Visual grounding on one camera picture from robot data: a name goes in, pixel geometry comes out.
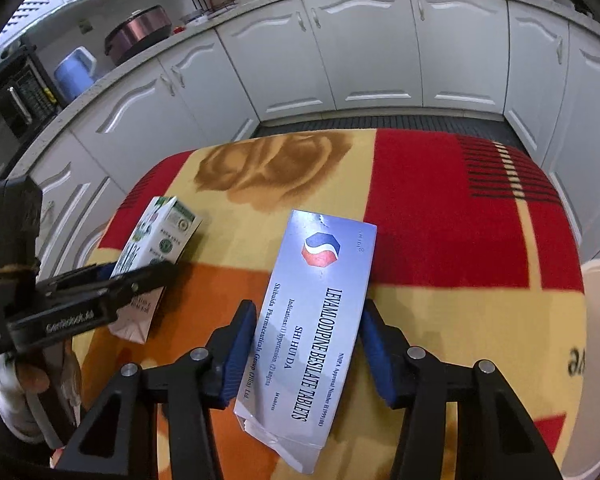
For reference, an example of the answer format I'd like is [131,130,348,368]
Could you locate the red orange printed blanket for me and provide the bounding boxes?
[72,127,588,480]

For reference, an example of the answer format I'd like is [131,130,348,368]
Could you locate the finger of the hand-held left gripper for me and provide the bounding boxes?
[95,261,179,313]
[35,262,115,292]

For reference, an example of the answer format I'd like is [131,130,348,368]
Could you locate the blue plastic kettle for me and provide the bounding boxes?
[54,46,99,102]

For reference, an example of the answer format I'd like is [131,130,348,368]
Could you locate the white medicine box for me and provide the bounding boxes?
[232,209,378,476]

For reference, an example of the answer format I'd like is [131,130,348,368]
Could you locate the person's left hand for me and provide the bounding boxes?
[0,345,83,456]

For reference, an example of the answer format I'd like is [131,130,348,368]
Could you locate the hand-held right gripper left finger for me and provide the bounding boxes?
[55,299,258,480]

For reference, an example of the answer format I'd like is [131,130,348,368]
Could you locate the maroon rice cooker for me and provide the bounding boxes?
[104,4,175,67]

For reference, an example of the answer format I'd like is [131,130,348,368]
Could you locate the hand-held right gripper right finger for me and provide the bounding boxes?
[362,299,566,480]

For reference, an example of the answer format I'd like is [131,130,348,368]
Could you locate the green white milk carton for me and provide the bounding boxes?
[107,196,203,345]

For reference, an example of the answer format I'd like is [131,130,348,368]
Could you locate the white kitchen base cabinets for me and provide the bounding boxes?
[10,0,600,271]

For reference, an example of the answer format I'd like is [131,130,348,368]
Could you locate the black microwave oven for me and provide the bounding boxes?
[0,45,63,191]

